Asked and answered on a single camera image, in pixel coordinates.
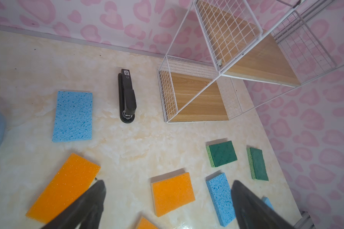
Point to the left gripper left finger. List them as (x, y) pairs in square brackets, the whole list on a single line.
[(85, 212)]

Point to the white wire wooden shelf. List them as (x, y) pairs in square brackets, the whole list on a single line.
[(282, 45)]

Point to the orange sponge front centre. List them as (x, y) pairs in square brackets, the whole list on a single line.
[(143, 223)]

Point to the blue sponge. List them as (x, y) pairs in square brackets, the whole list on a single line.
[(267, 202), (220, 193), (73, 116)]

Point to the orange sponge left back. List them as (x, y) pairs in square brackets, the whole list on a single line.
[(72, 180)]

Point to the blue sponge centre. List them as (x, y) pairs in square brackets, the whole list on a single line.
[(220, 193)]

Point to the green sponge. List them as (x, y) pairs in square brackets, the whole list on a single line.
[(221, 154), (257, 164)]

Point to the blue sponge back left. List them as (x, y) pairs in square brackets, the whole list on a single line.
[(73, 116)]

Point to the blue sponge front right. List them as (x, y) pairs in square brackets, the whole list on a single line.
[(267, 202)]

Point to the black stapler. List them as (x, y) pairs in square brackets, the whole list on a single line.
[(127, 99)]

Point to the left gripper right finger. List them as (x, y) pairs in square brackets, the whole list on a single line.
[(252, 213)]

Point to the orange sponge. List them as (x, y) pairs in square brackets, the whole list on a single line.
[(143, 223), (72, 180), (172, 193)]

